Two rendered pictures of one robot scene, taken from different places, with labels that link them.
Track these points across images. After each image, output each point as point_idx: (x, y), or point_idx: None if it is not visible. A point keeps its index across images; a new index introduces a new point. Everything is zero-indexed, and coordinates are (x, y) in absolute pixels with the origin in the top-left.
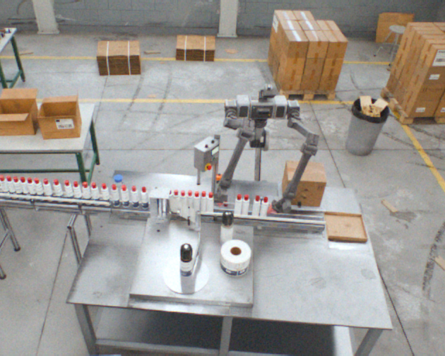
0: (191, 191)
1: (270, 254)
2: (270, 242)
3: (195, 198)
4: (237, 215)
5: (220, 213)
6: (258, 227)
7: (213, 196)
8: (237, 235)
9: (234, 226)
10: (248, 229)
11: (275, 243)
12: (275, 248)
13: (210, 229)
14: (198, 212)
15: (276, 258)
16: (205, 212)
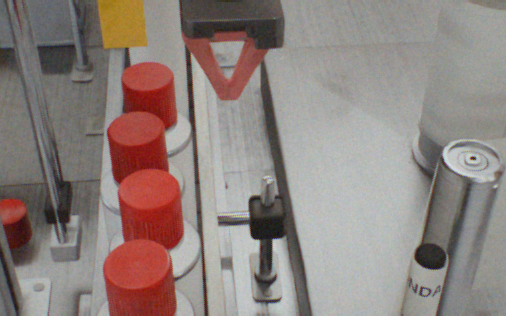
0: (131, 251)
1: (414, 18)
2: (328, 21)
3: (198, 255)
4: (205, 93)
5: (209, 183)
6: (222, 61)
7: (234, 20)
8: (372, 104)
9: (291, 127)
10: (298, 62)
11: (325, 5)
12: (366, 6)
13: (377, 258)
14: (479, 158)
15: (431, 0)
16: (213, 283)
